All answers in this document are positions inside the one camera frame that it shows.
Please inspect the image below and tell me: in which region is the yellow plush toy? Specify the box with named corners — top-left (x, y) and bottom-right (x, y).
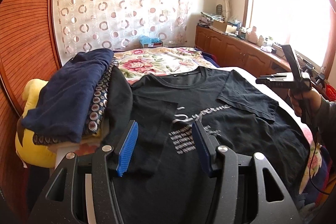
top-left (15, 79), bottom-right (56, 168)

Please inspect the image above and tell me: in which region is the person's right hand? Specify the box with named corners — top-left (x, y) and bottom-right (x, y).
top-left (288, 88), bottom-right (322, 124)

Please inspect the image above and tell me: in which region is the navy blue garment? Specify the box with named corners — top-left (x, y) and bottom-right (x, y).
top-left (22, 48), bottom-right (114, 145)

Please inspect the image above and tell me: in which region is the white bottle on cabinet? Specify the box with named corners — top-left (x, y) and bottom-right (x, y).
top-left (248, 26), bottom-right (259, 44)

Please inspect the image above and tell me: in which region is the circle patterned curtain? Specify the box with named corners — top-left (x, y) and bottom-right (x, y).
top-left (54, 0), bottom-right (191, 58)

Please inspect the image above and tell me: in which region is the cardboard box on cabinet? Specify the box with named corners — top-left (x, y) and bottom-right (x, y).
top-left (213, 20), bottom-right (232, 32)

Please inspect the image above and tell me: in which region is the blue box by curtain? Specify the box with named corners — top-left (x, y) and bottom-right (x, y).
top-left (138, 35), bottom-right (163, 48)

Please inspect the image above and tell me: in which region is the wooden slatted wardrobe door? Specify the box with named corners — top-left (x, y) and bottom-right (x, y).
top-left (1, 0), bottom-right (61, 223)

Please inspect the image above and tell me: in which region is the circle patterned folded cloth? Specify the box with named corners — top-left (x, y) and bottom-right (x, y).
top-left (32, 58), bottom-right (119, 146)

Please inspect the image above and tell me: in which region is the black printed t-shirt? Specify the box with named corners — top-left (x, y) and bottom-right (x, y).
top-left (105, 67), bottom-right (309, 223)

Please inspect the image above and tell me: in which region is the wooden low cabinet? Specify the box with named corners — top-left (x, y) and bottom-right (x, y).
top-left (195, 26), bottom-right (290, 77)

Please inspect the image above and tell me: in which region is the stack of papers on cabinet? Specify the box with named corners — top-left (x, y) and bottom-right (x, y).
top-left (199, 12), bottom-right (225, 26)

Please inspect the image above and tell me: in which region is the window with wooden frame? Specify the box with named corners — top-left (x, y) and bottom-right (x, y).
top-left (243, 0), bottom-right (335, 77)

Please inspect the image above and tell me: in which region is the floral bed quilt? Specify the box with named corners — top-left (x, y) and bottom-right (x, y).
top-left (114, 47), bottom-right (216, 84)

